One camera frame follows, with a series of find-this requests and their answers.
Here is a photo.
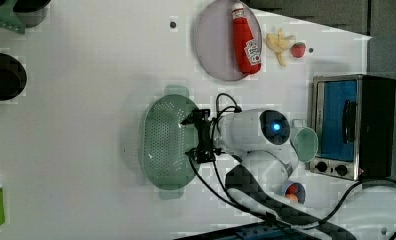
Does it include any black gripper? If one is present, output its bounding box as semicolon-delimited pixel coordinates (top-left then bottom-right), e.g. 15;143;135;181
181;109;217;164

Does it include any green plastic strainer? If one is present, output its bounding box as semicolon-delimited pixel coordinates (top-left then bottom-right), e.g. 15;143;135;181
140;85;198;200

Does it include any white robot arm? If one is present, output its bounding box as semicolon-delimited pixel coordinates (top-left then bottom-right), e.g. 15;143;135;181
182;109;357;240

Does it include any red ketchup bottle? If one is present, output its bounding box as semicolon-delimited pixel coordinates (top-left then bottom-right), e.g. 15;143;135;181
232;2;261;75

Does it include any grey round plate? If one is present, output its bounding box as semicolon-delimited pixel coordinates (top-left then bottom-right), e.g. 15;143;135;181
195;0;263;81

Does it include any green mug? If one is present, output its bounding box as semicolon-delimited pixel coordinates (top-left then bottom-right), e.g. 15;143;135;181
290;119;319;163

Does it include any red toy fruit in bowl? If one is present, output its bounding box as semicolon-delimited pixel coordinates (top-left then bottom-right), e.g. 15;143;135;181
287;184;298;194

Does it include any orange toy fruit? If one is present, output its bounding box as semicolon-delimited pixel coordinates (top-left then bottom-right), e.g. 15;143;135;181
285;194;298;202

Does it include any blue small bowl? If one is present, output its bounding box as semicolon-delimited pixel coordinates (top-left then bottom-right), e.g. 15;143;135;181
281;181;306;204

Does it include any red toy strawberry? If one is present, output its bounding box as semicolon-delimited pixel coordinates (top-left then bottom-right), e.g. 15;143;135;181
290;42;306;58

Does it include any black toaster oven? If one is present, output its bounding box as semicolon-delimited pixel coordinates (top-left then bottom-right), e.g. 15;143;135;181
309;74;396;181

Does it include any black cylindrical cup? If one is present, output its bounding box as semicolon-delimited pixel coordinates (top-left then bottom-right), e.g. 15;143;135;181
0;53;27;101

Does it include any dark container top corner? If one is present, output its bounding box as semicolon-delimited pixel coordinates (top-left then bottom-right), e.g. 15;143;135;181
13;0;51;28

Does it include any green triangular holder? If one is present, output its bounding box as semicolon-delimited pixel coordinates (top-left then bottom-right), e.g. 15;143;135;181
0;0;26;34

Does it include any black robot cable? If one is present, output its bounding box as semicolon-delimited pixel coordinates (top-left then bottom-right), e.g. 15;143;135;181
187;93;396;240

